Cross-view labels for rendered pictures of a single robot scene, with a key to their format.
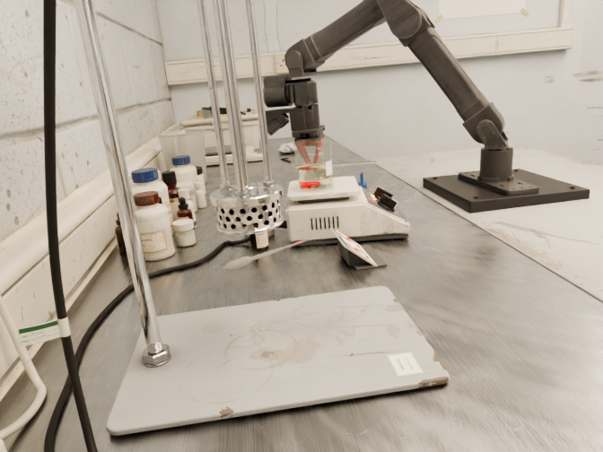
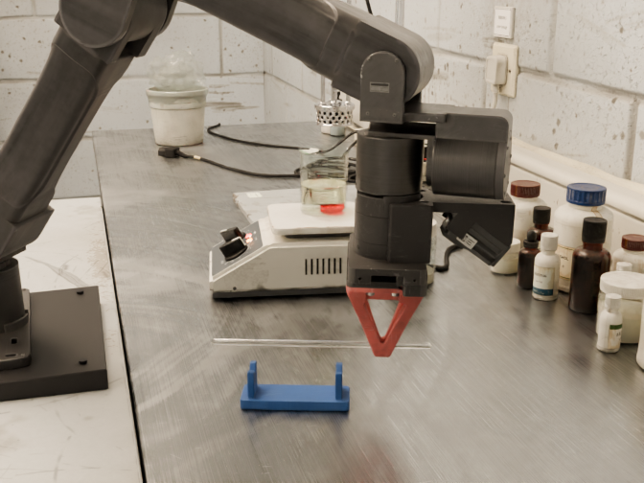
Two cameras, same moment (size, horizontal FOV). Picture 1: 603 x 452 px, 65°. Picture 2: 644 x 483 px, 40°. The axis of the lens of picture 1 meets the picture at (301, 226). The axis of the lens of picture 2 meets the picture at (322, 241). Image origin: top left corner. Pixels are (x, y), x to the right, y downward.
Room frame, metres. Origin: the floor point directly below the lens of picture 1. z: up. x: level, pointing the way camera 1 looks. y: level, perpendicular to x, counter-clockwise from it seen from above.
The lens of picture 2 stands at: (1.87, -0.22, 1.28)
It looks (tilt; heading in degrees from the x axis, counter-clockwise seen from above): 17 degrees down; 170
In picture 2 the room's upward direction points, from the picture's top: straight up
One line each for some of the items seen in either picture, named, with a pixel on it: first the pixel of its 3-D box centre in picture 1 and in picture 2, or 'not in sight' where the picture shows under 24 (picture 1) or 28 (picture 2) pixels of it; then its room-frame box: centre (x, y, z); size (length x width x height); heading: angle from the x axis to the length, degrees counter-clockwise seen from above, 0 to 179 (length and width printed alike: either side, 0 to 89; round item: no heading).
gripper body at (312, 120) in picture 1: (308, 120); (386, 230); (1.15, -0.04, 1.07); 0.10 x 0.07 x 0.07; 168
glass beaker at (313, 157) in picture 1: (312, 165); (325, 181); (0.79, -0.03, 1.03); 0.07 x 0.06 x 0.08; 93
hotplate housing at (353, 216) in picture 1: (339, 211); (296, 250); (0.80, -0.07, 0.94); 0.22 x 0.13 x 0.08; 87
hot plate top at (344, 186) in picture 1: (322, 187); (316, 218); (0.80, -0.04, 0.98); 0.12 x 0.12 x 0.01; 87
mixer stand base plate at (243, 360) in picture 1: (275, 346); (328, 202); (0.44, 0.04, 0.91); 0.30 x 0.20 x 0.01; 96
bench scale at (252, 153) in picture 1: (231, 154); not in sight; (1.73, 0.23, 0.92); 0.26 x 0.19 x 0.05; 91
